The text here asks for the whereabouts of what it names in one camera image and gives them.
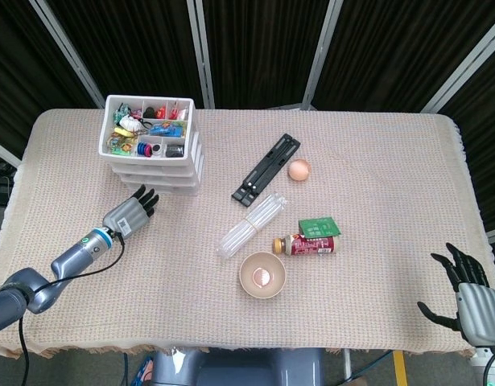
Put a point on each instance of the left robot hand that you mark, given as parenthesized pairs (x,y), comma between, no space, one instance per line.
(128,217)

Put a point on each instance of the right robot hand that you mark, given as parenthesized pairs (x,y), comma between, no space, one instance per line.
(480,313)

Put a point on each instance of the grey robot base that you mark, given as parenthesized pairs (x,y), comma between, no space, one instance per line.
(239,370)

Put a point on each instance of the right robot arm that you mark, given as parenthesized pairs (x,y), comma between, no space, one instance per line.
(494,368)

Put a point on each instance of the white ring with black center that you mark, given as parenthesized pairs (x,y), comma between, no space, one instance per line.
(157,149)

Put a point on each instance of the red parts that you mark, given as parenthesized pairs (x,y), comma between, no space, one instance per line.
(161,111)

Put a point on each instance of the blue and magenta rings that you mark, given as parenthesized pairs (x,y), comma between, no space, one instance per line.
(143,149)

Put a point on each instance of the colourful foil packet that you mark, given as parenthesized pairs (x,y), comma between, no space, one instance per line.
(118,144)

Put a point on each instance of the yellow small toy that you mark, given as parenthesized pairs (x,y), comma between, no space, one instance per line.
(120,131)

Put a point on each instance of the white round toy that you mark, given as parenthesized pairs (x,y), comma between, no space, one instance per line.
(129,121)

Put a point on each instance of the blue packet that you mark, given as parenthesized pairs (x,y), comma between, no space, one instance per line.
(165,128)

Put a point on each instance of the green small toy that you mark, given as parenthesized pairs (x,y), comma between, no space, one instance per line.
(119,112)

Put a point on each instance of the clear packet with red contents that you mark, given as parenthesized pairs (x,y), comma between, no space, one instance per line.
(176,109)

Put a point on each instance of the bundle of clear straws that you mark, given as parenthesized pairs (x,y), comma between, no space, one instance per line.
(251,225)

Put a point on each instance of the beige woven tablecloth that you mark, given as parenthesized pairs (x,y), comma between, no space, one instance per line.
(351,281)

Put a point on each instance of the white metal table leg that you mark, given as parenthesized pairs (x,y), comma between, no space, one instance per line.
(347,366)

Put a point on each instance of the beige bowl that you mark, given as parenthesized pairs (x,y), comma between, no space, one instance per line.
(263,275)

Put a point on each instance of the black folding stand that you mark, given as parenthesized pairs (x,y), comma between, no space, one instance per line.
(271,161)

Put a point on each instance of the blue printed bag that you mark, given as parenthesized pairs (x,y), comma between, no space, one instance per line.
(144,370)

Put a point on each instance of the black curtain panel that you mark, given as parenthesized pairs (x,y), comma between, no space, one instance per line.
(392,48)
(484,140)
(13,72)
(263,48)
(130,48)

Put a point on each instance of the orange egg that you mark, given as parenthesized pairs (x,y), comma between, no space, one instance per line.
(298,171)

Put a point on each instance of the red label drink bottle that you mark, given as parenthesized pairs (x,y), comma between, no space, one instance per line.
(311,245)

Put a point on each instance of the green packet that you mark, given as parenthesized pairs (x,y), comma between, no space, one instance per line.
(319,227)

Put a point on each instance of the white plastic drawer unit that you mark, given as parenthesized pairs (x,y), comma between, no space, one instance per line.
(144,161)

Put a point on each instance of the grey partition frame post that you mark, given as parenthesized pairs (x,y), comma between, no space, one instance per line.
(322,52)
(460,75)
(5,152)
(68,52)
(200,52)

